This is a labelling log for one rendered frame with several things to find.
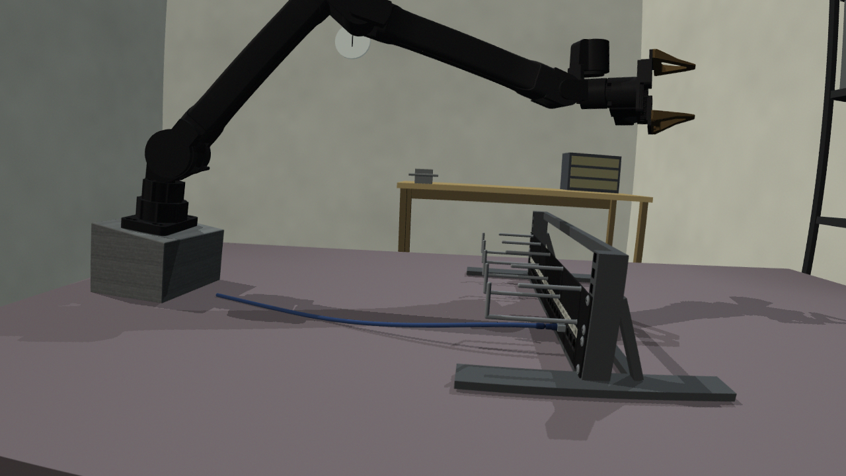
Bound thin dark blue cable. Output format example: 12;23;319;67
216;294;545;329

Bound dark grey metal rack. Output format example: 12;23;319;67
454;211;736;401

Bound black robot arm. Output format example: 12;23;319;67
121;0;611;236

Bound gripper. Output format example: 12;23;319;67
606;49;695;134

